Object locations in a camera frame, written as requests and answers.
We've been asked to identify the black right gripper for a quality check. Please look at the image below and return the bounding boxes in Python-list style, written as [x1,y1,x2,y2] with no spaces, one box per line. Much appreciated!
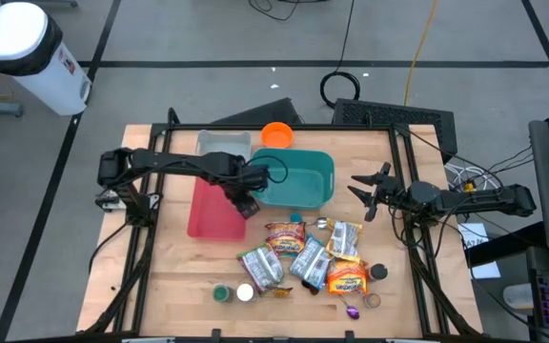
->
[347,161,409,223]

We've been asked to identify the red Maruchan ramen pack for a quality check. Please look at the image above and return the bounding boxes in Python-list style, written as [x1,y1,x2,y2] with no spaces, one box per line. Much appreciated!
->
[264,221,307,259]

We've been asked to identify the yellow ramen noodle pack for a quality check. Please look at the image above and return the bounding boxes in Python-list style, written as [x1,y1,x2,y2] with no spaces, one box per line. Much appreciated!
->
[325,217,364,264]

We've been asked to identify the orange spice jar black lid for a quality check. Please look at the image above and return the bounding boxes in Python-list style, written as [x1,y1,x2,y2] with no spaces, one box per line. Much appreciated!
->
[368,262,390,282]

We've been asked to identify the blue ramen noodle pack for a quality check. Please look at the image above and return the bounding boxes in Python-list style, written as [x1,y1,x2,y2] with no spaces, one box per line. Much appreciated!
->
[289,233,332,291]

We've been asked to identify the orange ramen noodle pack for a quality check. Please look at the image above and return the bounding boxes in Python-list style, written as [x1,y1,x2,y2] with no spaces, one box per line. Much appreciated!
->
[326,259,369,296]

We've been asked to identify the taco seasoning mix packet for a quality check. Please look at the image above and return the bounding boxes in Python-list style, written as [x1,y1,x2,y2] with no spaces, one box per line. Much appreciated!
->
[264,285,295,299]

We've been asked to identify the purple iridescent spoon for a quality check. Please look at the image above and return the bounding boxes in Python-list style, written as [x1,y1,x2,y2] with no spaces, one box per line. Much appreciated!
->
[338,293,361,321]

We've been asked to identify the red plastic tray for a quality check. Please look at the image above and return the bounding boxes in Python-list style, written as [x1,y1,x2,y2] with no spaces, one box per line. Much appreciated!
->
[187,178,248,241]

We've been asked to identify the teal plastic bin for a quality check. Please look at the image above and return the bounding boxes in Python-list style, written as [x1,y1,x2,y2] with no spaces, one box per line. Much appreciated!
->
[249,147,336,211]

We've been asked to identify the light grey plastic bin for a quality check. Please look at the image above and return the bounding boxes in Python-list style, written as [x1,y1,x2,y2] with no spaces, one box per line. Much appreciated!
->
[196,130,253,161]

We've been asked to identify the black perforated computer case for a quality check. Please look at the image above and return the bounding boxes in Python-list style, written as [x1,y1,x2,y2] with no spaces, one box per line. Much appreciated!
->
[331,98,459,163]

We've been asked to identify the orange plastic bowl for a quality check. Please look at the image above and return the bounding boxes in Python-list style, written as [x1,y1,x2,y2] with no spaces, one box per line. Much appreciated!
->
[260,121,295,150]

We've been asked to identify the bagel seasoning jar white lid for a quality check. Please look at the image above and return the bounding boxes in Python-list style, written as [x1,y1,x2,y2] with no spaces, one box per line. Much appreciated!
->
[235,282,256,303]

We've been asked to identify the black flat panel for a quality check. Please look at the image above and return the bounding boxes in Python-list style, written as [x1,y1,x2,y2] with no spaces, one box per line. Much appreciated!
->
[211,97,304,127]

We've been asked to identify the green lidded spice jar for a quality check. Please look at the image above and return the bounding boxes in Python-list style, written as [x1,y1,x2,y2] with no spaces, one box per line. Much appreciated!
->
[212,283,234,304]

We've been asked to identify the white paper sheet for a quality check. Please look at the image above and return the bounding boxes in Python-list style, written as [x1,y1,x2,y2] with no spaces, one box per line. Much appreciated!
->
[457,222,502,280]

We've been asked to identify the black desk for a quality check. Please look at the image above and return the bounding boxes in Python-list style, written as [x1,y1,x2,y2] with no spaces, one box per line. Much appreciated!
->
[464,221,549,343]

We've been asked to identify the white trash can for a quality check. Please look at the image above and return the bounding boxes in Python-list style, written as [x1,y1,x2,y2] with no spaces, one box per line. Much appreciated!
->
[0,1,93,117]

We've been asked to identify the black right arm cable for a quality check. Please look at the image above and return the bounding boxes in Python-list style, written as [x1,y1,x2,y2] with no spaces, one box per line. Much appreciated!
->
[387,199,447,258]

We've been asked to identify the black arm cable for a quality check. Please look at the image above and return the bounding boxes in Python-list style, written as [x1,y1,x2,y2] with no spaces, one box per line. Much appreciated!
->
[387,199,447,258]
[245,154,290,186]

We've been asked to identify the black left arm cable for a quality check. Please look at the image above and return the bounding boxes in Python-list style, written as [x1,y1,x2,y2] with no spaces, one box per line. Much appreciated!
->
[245,154,290,186]

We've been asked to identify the black aluminium table frame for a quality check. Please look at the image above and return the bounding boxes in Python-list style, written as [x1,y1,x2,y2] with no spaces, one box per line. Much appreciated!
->
[83,107,483,337]

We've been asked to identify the white cable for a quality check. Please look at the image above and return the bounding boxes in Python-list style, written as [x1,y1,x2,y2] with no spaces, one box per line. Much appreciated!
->
[445,164,504,192]

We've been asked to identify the black coiled floor cable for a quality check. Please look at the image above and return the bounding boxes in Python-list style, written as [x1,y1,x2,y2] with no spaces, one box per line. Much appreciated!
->
[319,0,362,110]

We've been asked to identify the yellow cable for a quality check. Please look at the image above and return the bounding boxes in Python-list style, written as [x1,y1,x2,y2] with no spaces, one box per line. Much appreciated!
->
[403,0,440,107]

